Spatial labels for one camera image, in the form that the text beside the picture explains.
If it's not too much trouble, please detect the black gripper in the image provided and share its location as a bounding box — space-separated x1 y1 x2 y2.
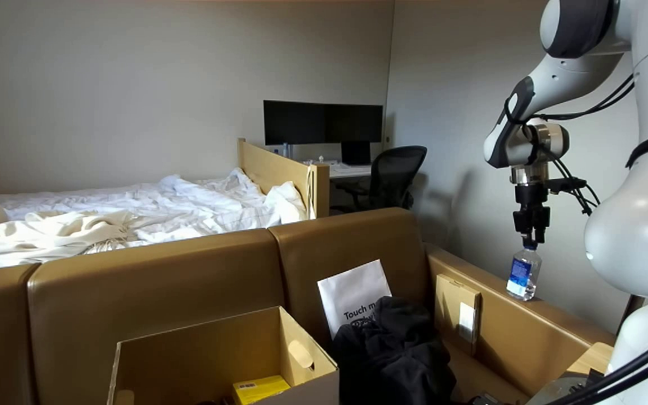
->
512 183 555 255

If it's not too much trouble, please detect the clear bottle with blue label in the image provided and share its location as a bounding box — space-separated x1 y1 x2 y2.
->
505 240 544 303

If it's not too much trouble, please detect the black office chair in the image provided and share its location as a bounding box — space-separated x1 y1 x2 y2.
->
328 143 430 213

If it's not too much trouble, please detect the dark grey crumpled clothing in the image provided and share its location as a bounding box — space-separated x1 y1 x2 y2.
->
328 294 459 405

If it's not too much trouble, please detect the white paper sheet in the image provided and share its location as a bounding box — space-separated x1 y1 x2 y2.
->
315 256 394 341

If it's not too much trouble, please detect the white desk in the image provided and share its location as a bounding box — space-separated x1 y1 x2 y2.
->
314 158 376 183

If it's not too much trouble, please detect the black computer monitor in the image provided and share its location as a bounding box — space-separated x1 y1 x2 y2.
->
262 96 385 170

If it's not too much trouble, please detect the yellow book with barcode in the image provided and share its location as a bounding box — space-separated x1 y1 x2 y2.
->
231 374 295 405

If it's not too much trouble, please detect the white crumpled bedsheet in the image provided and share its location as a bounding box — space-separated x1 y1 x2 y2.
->
0 166 309 274

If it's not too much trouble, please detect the cream crumpled blanket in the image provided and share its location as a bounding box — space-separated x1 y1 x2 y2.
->
0 207 148 266

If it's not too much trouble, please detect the wooden bed frame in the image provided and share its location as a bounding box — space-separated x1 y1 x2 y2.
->
236 138 333 222

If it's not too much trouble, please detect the cardboard box with handle slot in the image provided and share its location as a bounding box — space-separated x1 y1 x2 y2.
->
105 303 342 405

